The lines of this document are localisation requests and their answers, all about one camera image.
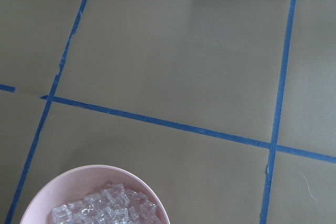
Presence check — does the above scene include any pile of ice cubes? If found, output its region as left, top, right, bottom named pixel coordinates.
left=50, top=183, right=162, bottom=223

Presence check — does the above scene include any pink bowl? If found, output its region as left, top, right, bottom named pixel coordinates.
left=20, top=165, right=170, bottom=223

